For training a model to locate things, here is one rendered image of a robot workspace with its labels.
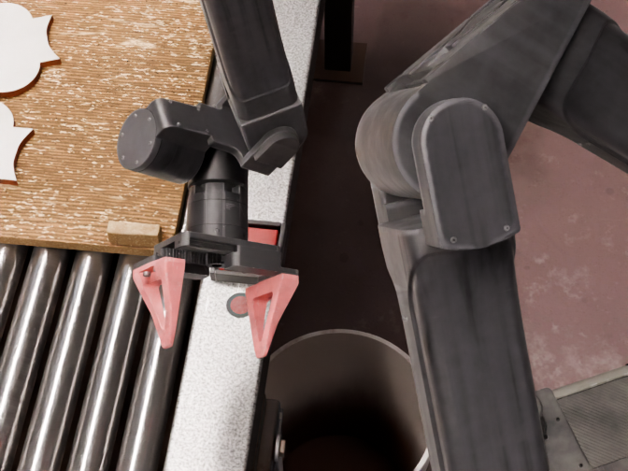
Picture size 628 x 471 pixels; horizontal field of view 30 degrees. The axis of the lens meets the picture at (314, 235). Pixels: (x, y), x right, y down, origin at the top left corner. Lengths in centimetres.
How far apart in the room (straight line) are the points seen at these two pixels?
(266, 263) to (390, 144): 54
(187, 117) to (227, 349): 32
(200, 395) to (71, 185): 30
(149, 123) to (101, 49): 47
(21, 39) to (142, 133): 50
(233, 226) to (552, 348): 135
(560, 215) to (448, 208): 197
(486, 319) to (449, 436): 6
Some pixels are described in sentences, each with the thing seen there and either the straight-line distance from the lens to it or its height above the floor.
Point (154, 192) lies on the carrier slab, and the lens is 136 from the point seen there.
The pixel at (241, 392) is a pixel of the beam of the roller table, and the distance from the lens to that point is 124.
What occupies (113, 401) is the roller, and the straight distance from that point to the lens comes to 126.
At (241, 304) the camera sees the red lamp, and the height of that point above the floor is 92.
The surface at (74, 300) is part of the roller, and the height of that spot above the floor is 92.
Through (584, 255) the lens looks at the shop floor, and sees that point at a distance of 246.
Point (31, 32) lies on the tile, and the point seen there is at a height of 95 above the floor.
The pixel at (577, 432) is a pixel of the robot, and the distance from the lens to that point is 200.
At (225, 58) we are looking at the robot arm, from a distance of 99.
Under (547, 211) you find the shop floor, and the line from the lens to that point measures 251.
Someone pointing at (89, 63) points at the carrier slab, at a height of 94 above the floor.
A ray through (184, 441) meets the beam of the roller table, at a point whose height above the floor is 92.
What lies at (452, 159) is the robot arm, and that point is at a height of 161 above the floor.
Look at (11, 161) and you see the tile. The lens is 141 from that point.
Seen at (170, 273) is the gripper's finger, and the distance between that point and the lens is 103.
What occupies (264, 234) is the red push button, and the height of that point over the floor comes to 93.
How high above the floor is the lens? 204
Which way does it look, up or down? 57 degrees down
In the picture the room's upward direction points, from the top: 1 degrees counter-clockwise
